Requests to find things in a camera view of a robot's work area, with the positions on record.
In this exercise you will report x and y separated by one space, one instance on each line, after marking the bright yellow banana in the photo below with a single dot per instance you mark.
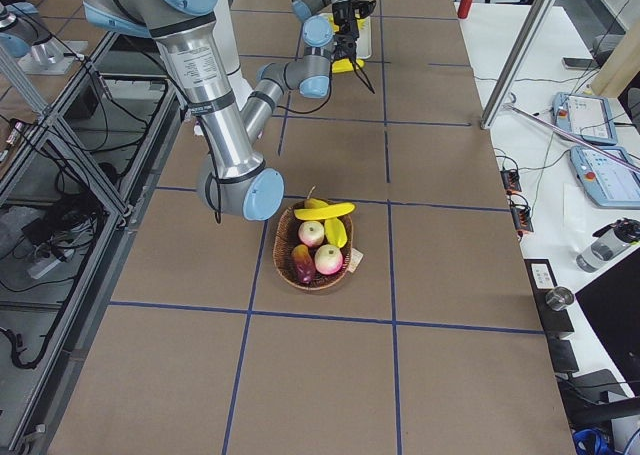
334 26

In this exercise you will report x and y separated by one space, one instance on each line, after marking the white rectangular bear plate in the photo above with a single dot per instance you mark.
364 44

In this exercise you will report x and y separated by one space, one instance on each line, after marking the yellow banana in basket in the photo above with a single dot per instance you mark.
325 212

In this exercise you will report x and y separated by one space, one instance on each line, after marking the woven wicker fruit basket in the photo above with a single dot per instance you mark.
286 239

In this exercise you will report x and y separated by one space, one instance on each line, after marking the basket paper tag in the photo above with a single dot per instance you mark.
355 259

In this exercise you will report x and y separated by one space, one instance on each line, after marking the yellow pear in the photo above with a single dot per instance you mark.
312 202

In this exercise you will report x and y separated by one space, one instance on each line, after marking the pale green apple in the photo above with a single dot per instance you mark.
311 234

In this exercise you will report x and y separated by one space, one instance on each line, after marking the pink white apple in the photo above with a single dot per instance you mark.
328 259

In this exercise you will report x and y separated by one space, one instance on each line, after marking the dark red fruit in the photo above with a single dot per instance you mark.
304 264

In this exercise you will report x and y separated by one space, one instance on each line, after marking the upper blue teach pendant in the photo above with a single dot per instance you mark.
587 116

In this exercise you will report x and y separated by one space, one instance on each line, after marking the blue teach pendant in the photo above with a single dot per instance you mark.
587 116
607 183

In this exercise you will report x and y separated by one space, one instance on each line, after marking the lower blue teach pendant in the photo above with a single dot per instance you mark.
607 183

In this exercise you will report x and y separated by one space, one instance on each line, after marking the clear water bottle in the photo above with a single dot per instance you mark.
610 241

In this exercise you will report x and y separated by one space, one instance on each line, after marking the small steel cup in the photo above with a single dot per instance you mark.
559 298

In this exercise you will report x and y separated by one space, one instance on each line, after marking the aluminium frame post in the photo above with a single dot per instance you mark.
532 24

